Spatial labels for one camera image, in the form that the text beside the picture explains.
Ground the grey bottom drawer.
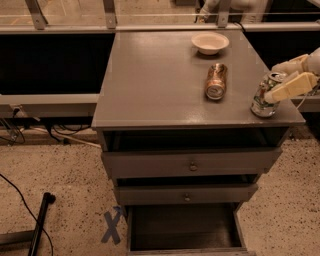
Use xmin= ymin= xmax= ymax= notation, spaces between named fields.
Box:
xmin=127 ymin=203 xmax=256 ymax=256

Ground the grey metal rail frame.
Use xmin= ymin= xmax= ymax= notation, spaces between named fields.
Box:
xmin=1 ymin=0 xmax=319 ymax=119

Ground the blue tape cross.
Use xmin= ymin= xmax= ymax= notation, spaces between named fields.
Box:
xmin=101 ymin=206 xmax=122 ymax=245

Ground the black cable bundle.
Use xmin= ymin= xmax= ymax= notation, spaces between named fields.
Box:
xmin=0 ymin=108 xmax=93 ymax=146

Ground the brown soda can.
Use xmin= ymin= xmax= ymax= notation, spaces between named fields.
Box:
xmin=205 ymin=63 xmax=228 ymax=100

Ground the black floor cable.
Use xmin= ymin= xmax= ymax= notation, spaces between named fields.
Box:
xmin=0 ymin=173 xmax=55 ymax=256

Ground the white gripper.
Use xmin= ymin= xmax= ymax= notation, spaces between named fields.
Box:
xmin=264 ymin=47 xmax=320 ymax=104

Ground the grey wooden drawer cabinet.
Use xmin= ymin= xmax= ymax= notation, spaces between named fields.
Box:
xmin=91 ymin=30 xmax=306 ymax=214

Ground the black metal stand leg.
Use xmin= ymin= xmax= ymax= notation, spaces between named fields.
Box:
xmin=0 ymin=192 xmax=57 ymax=256

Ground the grey drawer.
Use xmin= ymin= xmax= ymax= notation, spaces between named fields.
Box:
xmin=100 ymin=128 xmax=283 ymax=180
xmin=127 ymin=203 xmax=256 ymax=256
xmin=114 ymin=175 xmax=258 ymax=206

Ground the white cable at right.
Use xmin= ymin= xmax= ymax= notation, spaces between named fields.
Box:
xmin=295 ymin=89 xmax=314 ymax=111

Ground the grey middle drawer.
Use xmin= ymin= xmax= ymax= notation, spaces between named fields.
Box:
xmin=114 ymin=175 xmax=258 ymax=206

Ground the grey top drawer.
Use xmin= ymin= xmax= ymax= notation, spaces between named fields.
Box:
xmin=100 ymin=128 xmax=283 ymax=180

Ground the white paper bowl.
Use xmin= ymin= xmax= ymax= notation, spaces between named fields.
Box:
xmin=191 ymin=32 xmax=229 ymax=55

